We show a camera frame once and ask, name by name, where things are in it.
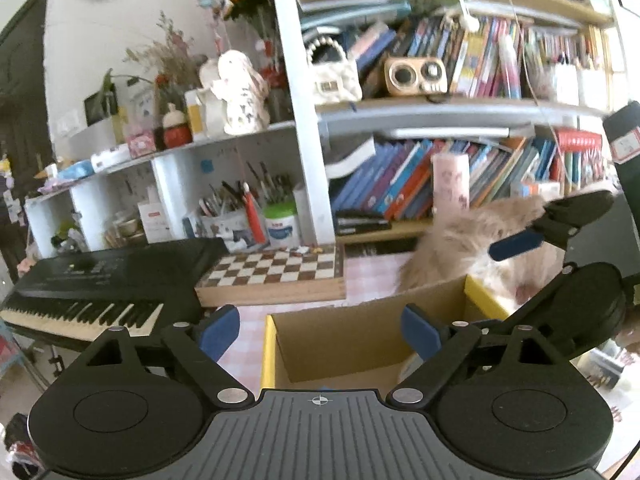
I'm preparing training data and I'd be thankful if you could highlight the brass bowl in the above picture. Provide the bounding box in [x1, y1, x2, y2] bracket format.
[112, 215, 141, 238]

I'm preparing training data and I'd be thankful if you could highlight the red pen bottle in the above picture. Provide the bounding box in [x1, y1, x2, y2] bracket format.
[242, 183, 267, 246]

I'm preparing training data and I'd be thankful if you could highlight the blue tissue pack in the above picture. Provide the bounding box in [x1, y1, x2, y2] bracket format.
[57, 160, 96, 181]

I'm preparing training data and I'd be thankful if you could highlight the white quilted handbag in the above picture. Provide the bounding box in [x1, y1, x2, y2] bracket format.
[305, 37, 363, 106]

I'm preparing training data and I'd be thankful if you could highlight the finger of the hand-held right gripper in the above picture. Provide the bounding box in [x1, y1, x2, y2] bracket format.
[500, 264, 576, 331]
[489, 191, 616, 262]

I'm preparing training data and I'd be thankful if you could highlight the row of colourful thin books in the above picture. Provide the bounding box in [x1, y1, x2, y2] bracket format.
[350, 15, 608, 101]

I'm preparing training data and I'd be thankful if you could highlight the pink tissue box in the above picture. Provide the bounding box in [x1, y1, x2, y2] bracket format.
[124, 127, 157, 158]

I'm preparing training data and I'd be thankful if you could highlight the black electronic keyboard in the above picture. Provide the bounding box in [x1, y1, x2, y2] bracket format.
[0, 237, 231, 353]

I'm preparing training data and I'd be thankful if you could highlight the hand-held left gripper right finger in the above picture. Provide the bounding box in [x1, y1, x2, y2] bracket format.
[391, 304, 567, 407]

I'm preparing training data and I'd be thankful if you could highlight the dried flower bouquet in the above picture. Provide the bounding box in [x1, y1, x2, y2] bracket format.
[122, 10, 206, 111]

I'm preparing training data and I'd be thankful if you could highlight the dark wooden door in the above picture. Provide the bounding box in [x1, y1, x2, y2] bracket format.
[0, 0, 53, 281]

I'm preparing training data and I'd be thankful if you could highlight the yellow white carton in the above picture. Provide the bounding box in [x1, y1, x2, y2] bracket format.
[184, 89, 208, 142]

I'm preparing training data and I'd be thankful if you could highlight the black photo frame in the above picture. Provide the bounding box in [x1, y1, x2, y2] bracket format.
[84, 85, 118, 126]

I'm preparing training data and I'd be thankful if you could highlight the white red label box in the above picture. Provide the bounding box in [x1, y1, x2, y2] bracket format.
[137, 187, 173, 243]

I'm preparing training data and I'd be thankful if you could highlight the pink printed cup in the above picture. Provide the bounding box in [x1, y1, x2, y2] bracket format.
[431, 153, 471, 221]

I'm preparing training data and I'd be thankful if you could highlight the white jar green lid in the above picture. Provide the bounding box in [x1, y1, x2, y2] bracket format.
[263, 202, 301, 250]

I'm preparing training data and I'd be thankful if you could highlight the white blue flat box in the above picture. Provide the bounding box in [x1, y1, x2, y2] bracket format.
[90, 145, 131, 171]

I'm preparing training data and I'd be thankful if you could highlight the white bookshelf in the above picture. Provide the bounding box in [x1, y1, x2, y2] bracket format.
[22, 0, 621, 261]

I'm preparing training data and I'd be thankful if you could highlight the yellow cardboard box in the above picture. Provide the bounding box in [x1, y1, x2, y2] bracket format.
[260, 274, 518, 395]

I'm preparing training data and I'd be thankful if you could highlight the white floral figurine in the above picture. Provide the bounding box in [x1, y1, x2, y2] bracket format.
[200, 50, 271, 136]

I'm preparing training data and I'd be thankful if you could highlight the white pen holder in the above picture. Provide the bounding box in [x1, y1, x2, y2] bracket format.
[200, 210, 251, 252]

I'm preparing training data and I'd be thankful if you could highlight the wooden retro speaker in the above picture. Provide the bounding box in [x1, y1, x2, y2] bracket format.
[383, 56, 448, 98]

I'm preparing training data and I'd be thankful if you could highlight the thick white book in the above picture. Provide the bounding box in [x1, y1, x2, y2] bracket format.
[325, 135, 376, 178]

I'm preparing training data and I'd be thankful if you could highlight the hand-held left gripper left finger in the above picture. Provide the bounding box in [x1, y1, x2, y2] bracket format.
[80, 304, 252, 409]

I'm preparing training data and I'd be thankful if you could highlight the wooden chess board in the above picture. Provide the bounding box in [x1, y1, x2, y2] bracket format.
[194, 245, 347, 308]

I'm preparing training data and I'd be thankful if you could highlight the white storage box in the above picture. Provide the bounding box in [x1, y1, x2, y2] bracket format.
[580, 67, 608, 108]
[552, 62, 581, 106]

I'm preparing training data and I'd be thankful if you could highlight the fluffy orange cat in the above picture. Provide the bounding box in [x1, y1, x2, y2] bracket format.
[397, 192, 566, 311]

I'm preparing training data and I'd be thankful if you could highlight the row of blue purple books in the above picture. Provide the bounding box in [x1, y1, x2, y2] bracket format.
[327, 132, 613, 221]

